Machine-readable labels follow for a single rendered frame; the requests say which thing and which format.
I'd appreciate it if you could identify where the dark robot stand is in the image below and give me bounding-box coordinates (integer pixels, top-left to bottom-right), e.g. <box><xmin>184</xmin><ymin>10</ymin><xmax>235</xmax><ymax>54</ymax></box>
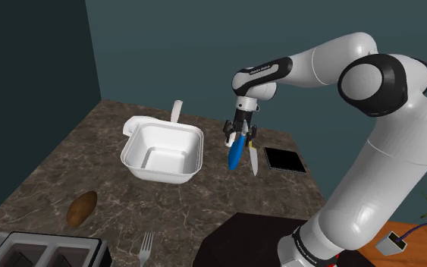
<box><xmin>192</xmin><ymin>212</ymin><xmax>376</xmax><ymax>267</ymax></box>

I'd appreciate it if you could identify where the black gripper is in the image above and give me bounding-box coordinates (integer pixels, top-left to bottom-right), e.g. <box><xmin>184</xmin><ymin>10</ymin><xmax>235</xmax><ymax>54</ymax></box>
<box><xmin>222</xmin><ymin>108</ymin><xmax>258</xmax><ymax>147</ymax></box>

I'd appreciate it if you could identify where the brown potato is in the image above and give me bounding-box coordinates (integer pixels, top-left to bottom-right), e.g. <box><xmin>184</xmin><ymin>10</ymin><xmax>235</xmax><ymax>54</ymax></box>
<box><xmin>66</xmin><ymin>190</ymin><xmax>99</xmax><ymax>228</ymax></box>

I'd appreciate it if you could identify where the white sink basin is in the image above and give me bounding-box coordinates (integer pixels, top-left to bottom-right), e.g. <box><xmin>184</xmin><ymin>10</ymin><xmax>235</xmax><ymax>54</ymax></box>
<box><xmin>120</xmin><ymin>115</ymin><xmax>205</xmax><ymax>185</ymax></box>

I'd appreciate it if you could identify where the white faucet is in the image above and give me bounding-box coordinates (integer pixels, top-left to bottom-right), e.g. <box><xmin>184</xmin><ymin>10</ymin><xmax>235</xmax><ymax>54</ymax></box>
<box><xmin>170</xmin><ymin>99</ymin><xmax>184</xmax><ymax>124</ymax></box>

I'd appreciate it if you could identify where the blue handled kitchen tool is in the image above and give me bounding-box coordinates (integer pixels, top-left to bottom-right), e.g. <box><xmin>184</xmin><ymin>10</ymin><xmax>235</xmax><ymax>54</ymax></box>
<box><xmin>228</xmin><ymin>121</ymin><xmax>250</xmax><ymax>171</ymax></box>

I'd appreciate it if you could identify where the black and silver toaster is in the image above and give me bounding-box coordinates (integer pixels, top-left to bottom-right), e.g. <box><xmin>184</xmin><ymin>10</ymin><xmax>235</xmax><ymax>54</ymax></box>
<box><xmin>0</xmin><ymin>230</ymin><xmax>113</xmax><ymax>267</ymax></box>

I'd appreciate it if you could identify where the silver fork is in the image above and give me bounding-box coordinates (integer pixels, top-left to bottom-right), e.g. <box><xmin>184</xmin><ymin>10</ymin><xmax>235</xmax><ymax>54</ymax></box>
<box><xmin>139</xmin><ymin>231</ymin><xmax>155</xmax><ymax>267</ymax></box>

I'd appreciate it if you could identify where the white bladed kitchen knife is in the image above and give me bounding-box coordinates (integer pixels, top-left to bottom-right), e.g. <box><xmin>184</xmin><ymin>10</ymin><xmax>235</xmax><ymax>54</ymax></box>
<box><xmin>248</xmin><ymin>140</ymin><xmax>259</xmax><ymax>177</ymax></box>

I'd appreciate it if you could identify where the plant in grey pot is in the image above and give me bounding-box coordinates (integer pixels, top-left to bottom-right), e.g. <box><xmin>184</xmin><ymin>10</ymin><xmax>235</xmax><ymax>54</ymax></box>
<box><xmin>374</xmin><ymin>177</ymin><xmax>427</xmax><ymax>257</ymax></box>

